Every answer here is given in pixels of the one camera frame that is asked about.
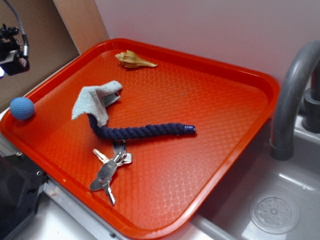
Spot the grey toy faucet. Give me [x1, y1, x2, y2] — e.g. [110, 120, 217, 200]
[269, 40, 320, 161]

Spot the brown cardboard panel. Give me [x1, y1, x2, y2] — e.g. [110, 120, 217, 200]
[0, 0, 109, 111]

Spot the navy blue twisted rope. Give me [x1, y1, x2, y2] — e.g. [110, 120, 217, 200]
[87, 112, 197, 141]

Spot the grey plastic toy sink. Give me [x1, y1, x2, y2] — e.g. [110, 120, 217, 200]
[191, 121, 320, 240]

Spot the red plastic tray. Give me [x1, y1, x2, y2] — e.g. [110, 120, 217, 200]
[0, 39, 280, 240]

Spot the light blue cloth rag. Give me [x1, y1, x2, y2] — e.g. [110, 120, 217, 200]
[71, 80, 123, 128]

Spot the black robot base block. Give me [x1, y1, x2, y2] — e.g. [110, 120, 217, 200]
[0, 152, 47, 240]

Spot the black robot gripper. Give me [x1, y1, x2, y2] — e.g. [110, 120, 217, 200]
[0, 24, 30, 76]

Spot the blue dimpled ball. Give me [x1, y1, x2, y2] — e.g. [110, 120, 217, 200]
[9, 97, 35, 121]

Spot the tan spiral seashell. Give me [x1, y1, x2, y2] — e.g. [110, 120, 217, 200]
[115, 50, 158, 69]

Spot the dark grey faucet knob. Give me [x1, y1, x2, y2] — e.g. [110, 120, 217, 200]
[302, 63, 320, 134]

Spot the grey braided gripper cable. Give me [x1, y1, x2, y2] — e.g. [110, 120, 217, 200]
[2, 0, 30, 60]

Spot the silver key bunch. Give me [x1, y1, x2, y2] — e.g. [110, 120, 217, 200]
[89, 140, 133, 206]

